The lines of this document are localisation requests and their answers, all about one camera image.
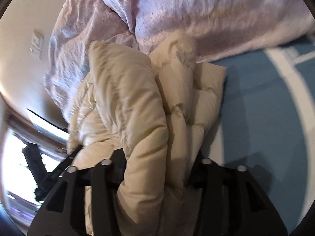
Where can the lilac floral pillow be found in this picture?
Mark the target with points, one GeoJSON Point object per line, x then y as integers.
{"type": "Point", "coordinates": [79, 23]}
{"type": "Point", "coordinates": [221, 28]}

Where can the wall mounted flat television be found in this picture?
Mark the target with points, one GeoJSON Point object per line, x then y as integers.
{"type": "Point", "coordinates": [47, 128]}

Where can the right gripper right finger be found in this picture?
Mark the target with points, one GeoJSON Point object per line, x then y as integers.
{"type": "Point", "coordinates": [232, 202]}

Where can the right lilac floral pillow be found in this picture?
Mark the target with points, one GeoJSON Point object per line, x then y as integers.
{"type": "Point", "coordinates": [221, 28]}

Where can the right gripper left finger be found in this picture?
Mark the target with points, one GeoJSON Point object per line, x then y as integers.
{"type": "Point", "coordinates": [63, 211]}

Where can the left lilac floral pillow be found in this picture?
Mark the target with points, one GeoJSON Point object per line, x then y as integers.
{"type": "Point", "coordinates": [79, 23]}

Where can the beige quilted down jacket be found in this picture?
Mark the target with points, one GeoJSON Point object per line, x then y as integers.
{"type": "Point", "coordinates": [158, 108]}

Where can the blue white striped bedsheet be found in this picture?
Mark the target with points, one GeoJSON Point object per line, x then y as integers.
{"type": "Point", "coordinates": [267, 124]}

